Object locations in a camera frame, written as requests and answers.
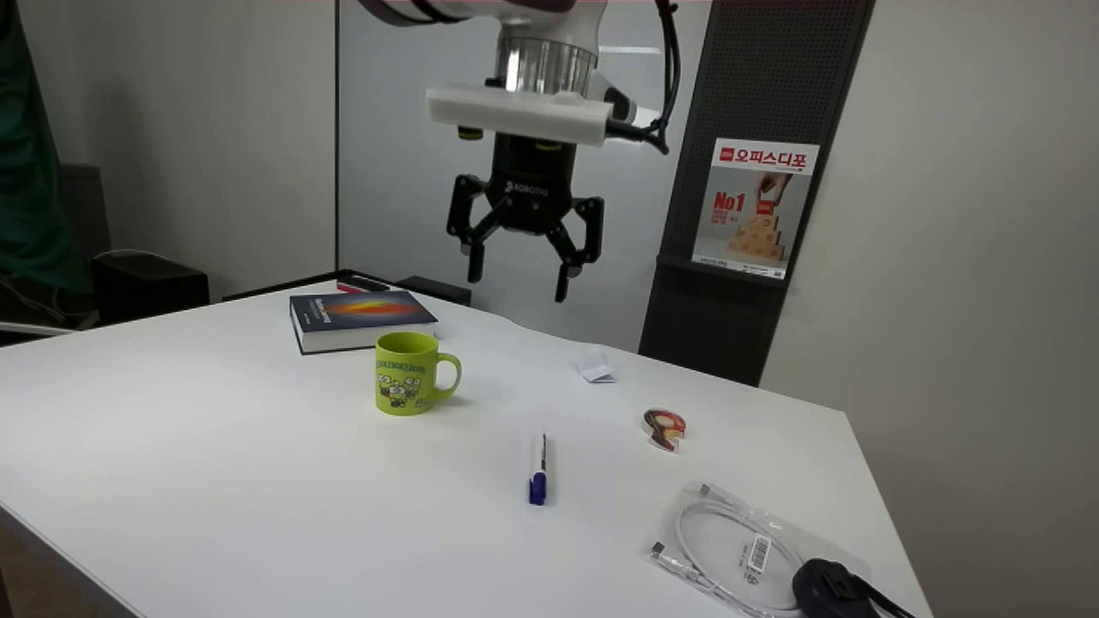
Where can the white pen blue cap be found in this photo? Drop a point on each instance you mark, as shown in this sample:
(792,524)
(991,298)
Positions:
(536,485)

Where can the dark blue hardcover book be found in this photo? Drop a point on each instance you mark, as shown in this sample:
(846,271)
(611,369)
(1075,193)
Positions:
(347,321)

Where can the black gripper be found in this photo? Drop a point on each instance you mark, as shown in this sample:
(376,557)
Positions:
(530,187)

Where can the yellow-green printed mug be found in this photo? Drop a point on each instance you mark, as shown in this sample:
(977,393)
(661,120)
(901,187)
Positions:
(413,371)

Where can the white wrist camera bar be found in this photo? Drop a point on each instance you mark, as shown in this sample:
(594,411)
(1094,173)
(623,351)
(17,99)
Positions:
(523,115)

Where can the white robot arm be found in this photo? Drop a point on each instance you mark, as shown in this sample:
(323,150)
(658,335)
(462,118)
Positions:
(541,45)

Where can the white red poster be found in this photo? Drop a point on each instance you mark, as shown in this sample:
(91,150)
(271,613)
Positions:
(754,202)

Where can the small crumpled white paper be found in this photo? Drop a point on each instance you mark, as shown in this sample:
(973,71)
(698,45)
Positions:
(590,369)

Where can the black and red eraser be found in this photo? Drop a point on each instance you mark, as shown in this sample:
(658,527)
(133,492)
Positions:
(361,282)

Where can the black strap object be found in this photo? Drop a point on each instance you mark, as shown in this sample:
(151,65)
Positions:
(826,587)

